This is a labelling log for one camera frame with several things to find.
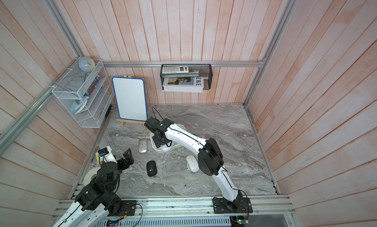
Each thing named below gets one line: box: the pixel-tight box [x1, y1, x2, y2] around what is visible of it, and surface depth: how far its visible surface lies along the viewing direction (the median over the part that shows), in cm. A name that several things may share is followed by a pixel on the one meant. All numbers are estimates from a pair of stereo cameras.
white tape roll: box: [83, 167, 101, 187], surface depth 87 cm
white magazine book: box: [162, 76, 205, 93], surface depth 96 cm
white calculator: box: [161, 65, 189, 75], surface depth 92 cm
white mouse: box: [186, 155, 200, 173], surface depth 88 cm
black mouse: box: [146, 160, 158, 177], surface depth 86 cm
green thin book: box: [161, 70, 201, 78], surface depth 90 cm
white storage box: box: [149, 131, 186, 152], surface depth 79 cm
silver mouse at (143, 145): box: [138, 138, 148, 154], surface depth 97 cm
